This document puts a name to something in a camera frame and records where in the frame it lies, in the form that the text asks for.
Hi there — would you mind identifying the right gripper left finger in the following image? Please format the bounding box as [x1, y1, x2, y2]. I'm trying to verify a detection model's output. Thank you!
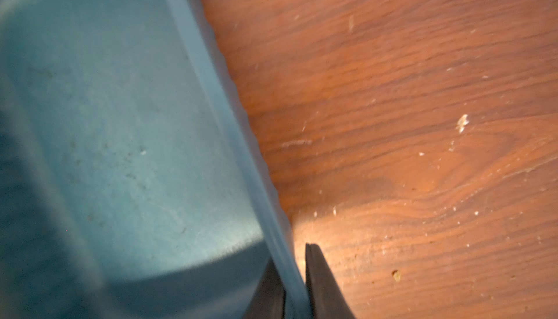
[242, 259, 286, 319]

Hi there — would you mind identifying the teal plastic storage box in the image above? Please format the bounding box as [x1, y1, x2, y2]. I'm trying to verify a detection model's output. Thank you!
[1, 0, 311, 318]

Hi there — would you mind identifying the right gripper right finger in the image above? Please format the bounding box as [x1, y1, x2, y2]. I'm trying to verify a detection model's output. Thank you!
[305, 243, 355, 319]

